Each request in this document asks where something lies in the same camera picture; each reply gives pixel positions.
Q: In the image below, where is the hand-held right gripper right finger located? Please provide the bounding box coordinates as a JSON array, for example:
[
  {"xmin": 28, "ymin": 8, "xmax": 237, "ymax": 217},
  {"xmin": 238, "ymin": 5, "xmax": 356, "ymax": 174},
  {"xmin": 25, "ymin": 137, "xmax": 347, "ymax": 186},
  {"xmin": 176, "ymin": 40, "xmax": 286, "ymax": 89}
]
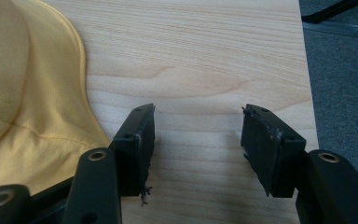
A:
[{"xmin": 240, "ymin": 104, "xmax": 308, "ymax": 198}]

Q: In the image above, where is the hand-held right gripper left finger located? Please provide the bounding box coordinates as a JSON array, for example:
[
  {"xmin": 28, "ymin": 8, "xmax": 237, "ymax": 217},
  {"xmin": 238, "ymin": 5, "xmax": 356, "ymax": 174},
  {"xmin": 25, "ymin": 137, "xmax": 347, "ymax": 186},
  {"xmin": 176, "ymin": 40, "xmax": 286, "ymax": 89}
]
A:
[{"xmin": 111, "ymin": 103, "xmax": 156, "ymax": 206}]

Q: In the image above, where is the yellow cloth hat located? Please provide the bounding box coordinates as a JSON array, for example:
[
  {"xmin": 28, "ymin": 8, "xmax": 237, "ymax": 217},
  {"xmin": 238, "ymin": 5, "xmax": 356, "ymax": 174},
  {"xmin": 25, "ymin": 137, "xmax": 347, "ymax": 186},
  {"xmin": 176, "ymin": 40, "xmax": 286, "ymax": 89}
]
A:
[{"xmin": 0, "ymin": 0, "xmax": 112, "ymax": 196}]

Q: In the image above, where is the grey metal stand bar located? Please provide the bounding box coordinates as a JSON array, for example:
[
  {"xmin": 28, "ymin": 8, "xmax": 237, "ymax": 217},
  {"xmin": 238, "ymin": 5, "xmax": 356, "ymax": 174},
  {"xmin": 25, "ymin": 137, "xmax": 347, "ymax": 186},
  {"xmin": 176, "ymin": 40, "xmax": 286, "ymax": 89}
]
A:
[{"xmin": 302, "ymin": 21, "xmax": 358, "ymax": 64}]

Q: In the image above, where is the black metal stand leg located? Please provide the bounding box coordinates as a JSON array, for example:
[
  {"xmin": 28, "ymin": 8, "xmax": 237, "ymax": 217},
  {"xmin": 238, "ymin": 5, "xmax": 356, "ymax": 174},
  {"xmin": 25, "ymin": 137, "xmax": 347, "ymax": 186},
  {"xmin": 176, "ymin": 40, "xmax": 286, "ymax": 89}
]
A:
[{"xmin": 301, "ymin": 0, "xmax": 358, "ymax": 24}]

